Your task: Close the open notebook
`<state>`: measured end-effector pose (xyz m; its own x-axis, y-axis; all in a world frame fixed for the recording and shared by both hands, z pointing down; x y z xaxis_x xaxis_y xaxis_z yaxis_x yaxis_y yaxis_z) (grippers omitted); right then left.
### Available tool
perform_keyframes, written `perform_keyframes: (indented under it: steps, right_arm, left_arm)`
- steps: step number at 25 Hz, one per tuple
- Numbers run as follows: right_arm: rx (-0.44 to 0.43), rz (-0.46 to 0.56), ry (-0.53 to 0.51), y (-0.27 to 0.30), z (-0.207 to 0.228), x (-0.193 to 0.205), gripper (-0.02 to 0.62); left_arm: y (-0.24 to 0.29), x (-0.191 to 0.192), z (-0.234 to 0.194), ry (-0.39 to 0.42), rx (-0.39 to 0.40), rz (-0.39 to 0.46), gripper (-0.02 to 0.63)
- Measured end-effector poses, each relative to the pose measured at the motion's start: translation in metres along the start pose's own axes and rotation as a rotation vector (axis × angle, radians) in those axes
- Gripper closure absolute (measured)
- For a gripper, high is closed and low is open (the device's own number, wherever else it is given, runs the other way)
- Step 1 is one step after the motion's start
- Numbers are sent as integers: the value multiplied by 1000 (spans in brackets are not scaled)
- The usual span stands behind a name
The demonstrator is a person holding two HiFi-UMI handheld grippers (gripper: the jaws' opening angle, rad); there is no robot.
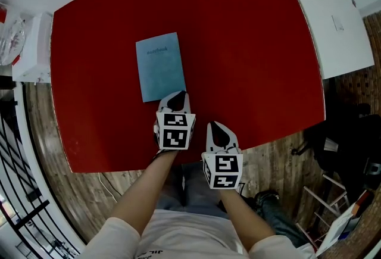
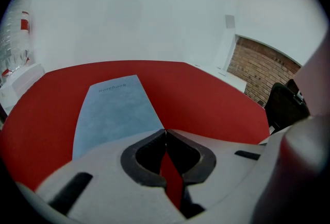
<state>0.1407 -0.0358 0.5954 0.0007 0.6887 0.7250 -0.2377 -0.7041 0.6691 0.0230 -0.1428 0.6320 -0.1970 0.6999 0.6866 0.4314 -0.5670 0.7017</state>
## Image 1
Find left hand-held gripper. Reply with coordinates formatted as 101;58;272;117
152;91;197;152

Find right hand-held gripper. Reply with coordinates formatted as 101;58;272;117
201;120;243;191

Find blue notebook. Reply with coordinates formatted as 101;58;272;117
135;32;188;103

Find person's left forearm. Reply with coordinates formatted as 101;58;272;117
109;149;179;238

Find person's right forearm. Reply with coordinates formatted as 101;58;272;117
218;187;277;253

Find person's grey trousers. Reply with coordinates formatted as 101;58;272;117
154;161;230;217

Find person's black shoe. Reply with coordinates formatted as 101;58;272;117
254;190;281;208

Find person's white shirt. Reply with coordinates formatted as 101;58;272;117
70;208;317;259

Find person's dark jeans leg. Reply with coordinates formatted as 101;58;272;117
258;196;310;249

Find white metal rack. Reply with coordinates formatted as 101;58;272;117
295;173;351;250

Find black office chair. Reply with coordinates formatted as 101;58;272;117
291;102;381;196

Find white storage box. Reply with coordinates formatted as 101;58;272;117
11;11;54;85

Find white paper label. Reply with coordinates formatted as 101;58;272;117
331;14;345;32

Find clear plastic bag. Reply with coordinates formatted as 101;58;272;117
0;15;27;67

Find black metal railing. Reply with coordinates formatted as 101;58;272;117
0;93;78;259

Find white floor cable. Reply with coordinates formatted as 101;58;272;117
97;172;119;202

